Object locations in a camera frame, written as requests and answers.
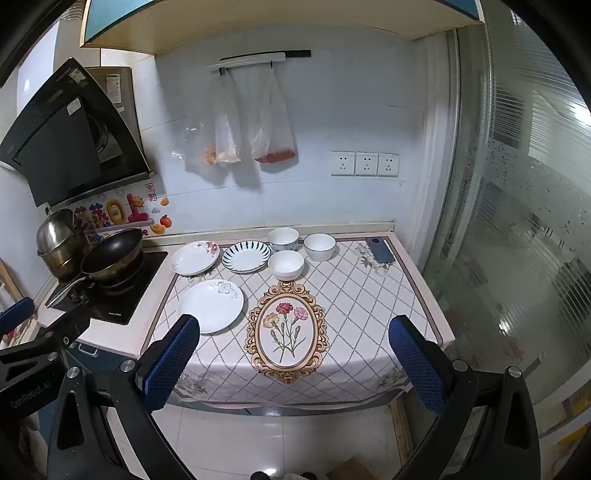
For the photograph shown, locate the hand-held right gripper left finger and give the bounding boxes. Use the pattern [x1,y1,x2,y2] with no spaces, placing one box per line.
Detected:
[46,314,201,480]

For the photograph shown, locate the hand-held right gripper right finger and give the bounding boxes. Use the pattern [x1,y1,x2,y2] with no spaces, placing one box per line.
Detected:
[388,315,544,480]

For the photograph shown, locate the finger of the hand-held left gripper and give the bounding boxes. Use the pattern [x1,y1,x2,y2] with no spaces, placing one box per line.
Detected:
[32,315,92,356]
[0,296,37,326]

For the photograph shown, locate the blue patterned white bowl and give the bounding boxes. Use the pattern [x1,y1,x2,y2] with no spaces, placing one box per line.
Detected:
[268,227,300,253]

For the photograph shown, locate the wooden board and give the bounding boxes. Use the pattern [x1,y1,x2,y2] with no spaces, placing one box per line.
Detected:
[0,258,26,306]

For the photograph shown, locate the grey flower white plate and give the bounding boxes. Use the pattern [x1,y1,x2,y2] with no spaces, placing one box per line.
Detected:
[177,279,245,334]

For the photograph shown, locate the black induction cooktop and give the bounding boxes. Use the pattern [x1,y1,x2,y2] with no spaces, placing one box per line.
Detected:
[45,250,169,325]

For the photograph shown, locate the floral diamond pattern tablecloth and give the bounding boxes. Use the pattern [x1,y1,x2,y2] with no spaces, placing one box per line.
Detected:
[141,235,455,407]

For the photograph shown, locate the stainless steel pot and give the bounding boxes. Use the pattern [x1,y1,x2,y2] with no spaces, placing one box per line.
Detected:
[36,209,88,280]

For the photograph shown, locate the black frying pan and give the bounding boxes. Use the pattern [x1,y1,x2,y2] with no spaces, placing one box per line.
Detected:
[46,227,145,309]

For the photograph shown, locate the red flower white plate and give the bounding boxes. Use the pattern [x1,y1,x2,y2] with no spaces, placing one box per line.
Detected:
[171,241,221,277]

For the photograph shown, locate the blue smartphone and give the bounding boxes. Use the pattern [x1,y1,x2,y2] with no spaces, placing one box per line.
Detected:
[366,237,396,265]

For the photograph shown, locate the cardboard box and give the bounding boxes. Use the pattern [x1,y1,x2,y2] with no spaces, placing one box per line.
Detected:
[325,457,370,480]

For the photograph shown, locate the blue striped plate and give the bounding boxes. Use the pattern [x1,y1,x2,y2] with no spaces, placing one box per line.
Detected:
[222,240,271,273]

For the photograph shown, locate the dark rimmed white bowl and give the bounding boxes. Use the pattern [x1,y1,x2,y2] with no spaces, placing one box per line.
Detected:
[303,233,336,263]

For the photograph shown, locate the plain white bowl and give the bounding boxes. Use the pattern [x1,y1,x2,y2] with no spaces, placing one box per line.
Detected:
[268,250,305,281]

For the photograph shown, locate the black range hood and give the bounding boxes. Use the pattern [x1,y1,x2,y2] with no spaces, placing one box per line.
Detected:
[0,58,155,208]

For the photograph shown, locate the frosted glass partition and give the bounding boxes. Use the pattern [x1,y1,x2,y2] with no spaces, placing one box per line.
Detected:
[425,0,591,439]

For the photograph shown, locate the crumpled clear plastic bag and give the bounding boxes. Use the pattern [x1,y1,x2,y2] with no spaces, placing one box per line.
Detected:
[172,115,218,168]

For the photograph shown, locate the narrow clear plastic bag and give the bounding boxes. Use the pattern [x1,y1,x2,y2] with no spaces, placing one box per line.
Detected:
[213,69,243,166]

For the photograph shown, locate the wide clear plastic bag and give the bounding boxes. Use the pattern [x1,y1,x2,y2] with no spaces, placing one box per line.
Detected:
[249,69,297,165]

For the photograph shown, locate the colourful wall stickers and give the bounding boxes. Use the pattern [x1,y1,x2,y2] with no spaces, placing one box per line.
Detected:
[73,182,174,244]

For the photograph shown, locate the white wall hook rail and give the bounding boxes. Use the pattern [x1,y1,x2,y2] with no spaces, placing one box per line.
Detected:
[205,52,286,71]

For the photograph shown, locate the black wall bar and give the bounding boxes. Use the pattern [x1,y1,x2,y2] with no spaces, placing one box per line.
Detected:
[221,50,311,62]

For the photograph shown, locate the wall cabinet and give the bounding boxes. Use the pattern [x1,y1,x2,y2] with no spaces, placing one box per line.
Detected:
[80,0,485,58]

